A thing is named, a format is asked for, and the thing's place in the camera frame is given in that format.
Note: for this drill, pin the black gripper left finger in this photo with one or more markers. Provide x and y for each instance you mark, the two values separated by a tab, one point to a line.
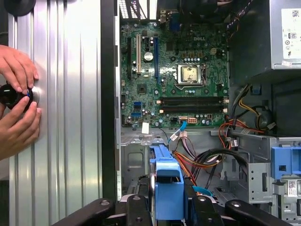
138	212

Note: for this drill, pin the grey metal disk bay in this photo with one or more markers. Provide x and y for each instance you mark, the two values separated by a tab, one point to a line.
134	162

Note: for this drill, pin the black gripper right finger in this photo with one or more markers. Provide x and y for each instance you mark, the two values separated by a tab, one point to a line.
204	212

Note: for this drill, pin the white expansion slot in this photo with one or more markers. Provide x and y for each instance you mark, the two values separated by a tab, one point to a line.
138	54

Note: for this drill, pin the black case fan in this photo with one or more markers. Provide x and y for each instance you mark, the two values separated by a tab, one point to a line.
202	10

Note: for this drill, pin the silver coin battery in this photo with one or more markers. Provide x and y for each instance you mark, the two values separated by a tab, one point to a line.
148	56

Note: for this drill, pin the black round disc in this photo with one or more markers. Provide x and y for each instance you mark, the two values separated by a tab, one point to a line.
20	7

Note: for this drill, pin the short black expansion slot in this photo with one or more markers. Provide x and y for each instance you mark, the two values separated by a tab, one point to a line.
147	43

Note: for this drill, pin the person's right hand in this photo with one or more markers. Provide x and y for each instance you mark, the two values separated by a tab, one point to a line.
18	131

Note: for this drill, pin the grey metal drive cage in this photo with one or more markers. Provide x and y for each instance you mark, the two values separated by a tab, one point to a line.
258	183

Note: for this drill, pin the black open PC case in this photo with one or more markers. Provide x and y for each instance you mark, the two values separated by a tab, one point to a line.
108	94

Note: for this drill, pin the blue plastic drive latch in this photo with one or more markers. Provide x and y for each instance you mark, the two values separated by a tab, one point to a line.
284	160

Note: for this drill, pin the blue expansion slot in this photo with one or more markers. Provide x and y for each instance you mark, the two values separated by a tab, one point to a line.
157	58

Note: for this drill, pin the hard disk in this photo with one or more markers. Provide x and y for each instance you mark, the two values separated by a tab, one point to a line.
168	200

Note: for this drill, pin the long black expansion slot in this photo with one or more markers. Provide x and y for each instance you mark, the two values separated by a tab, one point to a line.
129	58

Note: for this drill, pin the person's left hand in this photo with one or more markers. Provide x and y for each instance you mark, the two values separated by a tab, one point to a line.
14	63

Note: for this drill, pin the green motherboard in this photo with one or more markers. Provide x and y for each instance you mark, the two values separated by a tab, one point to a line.
150	94

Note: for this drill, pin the grey power supply unit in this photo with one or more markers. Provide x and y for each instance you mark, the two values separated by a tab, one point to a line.
254	35

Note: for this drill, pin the silver CPU socket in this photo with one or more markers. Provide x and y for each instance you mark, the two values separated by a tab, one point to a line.
189	74

